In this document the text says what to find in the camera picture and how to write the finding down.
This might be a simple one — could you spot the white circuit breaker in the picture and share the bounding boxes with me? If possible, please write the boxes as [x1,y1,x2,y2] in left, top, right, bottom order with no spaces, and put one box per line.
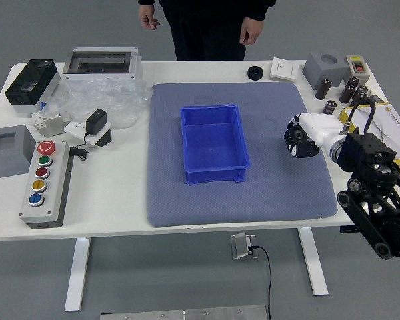
[31,111,73,138]

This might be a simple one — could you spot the person's right hand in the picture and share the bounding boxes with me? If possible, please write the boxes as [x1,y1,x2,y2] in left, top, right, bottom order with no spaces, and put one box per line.
[138,5,161,31]

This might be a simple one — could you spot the grey-blue mat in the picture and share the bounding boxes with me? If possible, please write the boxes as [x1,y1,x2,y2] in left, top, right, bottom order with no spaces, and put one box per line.
[146,82,339,229]

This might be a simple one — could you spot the yellow white cardboard box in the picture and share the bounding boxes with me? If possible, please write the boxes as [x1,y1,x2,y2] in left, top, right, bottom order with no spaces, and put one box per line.
[338,102,400,174]

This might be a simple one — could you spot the grey two-button switch box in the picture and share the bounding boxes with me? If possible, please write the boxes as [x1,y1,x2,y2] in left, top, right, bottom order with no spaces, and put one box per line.
[343,54,371,85]

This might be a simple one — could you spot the clear-lid grey distribution box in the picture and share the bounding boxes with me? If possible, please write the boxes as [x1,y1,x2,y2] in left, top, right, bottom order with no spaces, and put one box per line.
[62,47,143,81]

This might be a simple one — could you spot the big black gear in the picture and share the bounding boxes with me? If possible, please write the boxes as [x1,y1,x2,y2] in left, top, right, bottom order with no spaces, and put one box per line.
[283,118,313,157]

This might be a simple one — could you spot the black-lid grey enclosure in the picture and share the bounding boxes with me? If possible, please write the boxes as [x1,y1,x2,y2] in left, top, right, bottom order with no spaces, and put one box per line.
[4,59,61,115]

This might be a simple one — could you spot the clear plastic bag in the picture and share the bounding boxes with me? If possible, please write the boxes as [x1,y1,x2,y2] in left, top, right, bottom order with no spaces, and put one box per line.
[41,75,153,131]

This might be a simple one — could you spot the black adapter cord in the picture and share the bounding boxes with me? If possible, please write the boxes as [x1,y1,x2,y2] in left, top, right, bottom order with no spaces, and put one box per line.
[69,133,91,161]

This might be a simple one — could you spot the person's left hand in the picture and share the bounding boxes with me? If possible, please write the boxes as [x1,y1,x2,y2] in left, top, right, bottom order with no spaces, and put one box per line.
[239,17,265,46]

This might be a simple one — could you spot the silver floor socket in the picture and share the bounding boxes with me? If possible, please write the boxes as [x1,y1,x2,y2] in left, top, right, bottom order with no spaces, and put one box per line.
[231,232,259,260]

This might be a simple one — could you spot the five-button grey control station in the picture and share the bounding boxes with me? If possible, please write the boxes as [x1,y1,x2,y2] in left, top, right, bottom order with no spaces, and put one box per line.
[19,139,75,230]

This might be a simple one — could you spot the grey cube with square recess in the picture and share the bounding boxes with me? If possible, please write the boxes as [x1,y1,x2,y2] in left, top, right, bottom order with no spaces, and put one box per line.
[0,125,37,179]

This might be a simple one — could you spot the grey metal plate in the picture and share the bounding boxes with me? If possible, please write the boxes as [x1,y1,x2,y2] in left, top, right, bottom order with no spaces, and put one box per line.
[99,304,268,320]

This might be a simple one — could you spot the black floor cable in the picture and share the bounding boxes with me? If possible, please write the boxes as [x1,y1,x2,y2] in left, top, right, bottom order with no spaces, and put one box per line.
[248,245,273,320]

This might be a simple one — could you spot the white table leg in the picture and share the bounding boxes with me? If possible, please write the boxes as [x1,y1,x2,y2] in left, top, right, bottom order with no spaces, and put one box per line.
[64,237,91,313]
[298,227,330,297]

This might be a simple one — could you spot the black round knob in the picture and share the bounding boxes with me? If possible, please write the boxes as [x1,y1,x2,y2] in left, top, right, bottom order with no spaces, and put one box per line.
[247,65,265,81]

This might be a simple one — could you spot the grey block with round recess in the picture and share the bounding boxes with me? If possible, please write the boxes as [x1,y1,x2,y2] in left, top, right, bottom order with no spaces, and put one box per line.
[301,49,349,90]

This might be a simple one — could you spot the white wall switch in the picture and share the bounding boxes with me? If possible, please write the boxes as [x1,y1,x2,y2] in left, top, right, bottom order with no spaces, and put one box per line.
[269,57,300,82]

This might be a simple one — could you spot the black power adapter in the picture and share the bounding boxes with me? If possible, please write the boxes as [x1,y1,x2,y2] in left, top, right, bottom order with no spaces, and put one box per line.
[85,108,108,137]

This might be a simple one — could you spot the blue plastic box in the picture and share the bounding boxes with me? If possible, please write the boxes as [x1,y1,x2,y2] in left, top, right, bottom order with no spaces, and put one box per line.
[180,103,251,186]

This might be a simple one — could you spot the person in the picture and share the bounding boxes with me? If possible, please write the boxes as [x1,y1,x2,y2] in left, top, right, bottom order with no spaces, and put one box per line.
[138,0,277,61]

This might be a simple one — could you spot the white socket plate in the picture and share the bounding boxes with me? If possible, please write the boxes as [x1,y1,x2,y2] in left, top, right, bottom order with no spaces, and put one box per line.
[63,120,113,147]

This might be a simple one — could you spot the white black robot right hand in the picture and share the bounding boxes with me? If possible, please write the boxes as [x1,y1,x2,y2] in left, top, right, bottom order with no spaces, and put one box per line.
[283,112,347,159]

